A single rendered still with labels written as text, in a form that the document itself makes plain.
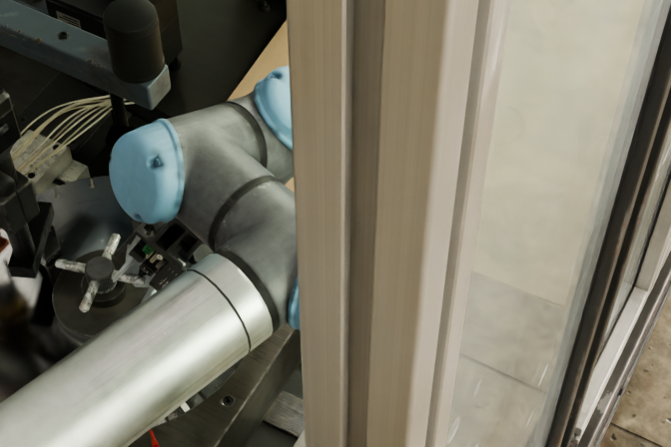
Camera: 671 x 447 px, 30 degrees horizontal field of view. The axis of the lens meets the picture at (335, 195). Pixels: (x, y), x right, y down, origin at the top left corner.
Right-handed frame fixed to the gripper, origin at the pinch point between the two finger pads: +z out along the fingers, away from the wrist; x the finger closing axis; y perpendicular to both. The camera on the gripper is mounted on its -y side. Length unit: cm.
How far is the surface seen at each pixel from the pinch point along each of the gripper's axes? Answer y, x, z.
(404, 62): 55, -2, -86
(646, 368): -91, 88, 45
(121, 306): 2.6, 0.7, 3.2
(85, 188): -10.2, -10.4, 8.1
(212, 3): -64, -16, 23
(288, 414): -6.3, 23.9, 11.5
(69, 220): -5.7, -9.4, 8.5
